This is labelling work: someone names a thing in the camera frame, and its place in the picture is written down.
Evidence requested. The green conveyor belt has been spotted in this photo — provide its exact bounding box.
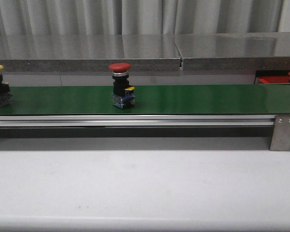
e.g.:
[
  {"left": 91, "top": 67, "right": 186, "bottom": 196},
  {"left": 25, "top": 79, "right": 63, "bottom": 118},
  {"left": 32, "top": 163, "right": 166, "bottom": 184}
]
[{"left": 0, "top": 84, "right": 290, "bottom": 116}]

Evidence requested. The red plastic bin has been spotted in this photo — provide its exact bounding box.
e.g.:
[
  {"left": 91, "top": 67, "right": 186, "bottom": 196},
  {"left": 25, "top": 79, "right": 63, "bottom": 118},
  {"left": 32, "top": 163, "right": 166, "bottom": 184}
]
[{"left": 256, "top": 75, "right": 290, "bottom": 85}]

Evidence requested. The left grey stone slab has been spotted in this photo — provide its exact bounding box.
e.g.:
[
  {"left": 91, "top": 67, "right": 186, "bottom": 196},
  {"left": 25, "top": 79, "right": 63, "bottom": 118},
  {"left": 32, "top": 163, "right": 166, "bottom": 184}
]
[{"left": 0, "top": 35, "right": 181, "bottom": 72}]

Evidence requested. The grey stone slab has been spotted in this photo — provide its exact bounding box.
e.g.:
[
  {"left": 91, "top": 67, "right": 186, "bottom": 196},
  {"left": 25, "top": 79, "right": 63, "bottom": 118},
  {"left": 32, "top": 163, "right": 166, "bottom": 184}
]
[
  {"left": 0, "top": 35, "right": 181, "bottom": 72},
  {"left": 174, "top": 32, "right": 290, "bottom": 71}
]

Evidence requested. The right grey stone slab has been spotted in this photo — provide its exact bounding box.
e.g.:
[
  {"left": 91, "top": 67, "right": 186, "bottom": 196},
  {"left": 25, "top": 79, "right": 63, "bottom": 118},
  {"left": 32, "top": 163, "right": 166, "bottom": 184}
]
[{"left": 174, "top": 32, "right": 290, "bottom": 71}]

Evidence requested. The grey pleated curtain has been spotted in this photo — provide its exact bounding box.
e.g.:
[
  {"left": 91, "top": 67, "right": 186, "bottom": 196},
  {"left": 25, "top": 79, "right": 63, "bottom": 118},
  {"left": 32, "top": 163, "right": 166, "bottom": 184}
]
[{"left": 0, "top": 0, "right": 283, "bottom": 35}]

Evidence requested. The steel conveyor support bracket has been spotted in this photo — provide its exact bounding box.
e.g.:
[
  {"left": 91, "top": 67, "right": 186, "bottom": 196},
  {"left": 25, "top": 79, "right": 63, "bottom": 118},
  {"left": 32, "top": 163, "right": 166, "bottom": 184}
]
[{"left": 270, "top": 115, "right": 290, "bottom": 151}]

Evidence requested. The aluminium conveyor side rail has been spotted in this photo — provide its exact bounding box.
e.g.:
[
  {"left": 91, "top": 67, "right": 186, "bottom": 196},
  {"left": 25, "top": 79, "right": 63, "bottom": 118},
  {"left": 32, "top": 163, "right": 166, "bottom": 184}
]
[{"left": 0, "top": 115, "right": 276, "bottom": 127}]

